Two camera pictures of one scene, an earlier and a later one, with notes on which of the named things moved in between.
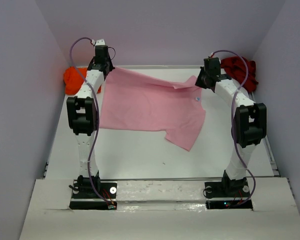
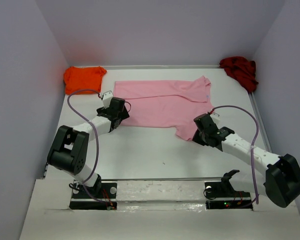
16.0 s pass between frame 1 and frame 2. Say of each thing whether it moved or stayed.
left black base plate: stayed
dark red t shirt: stayed
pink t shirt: moved
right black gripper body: moved
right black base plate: stayed
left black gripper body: moved
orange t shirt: stayed
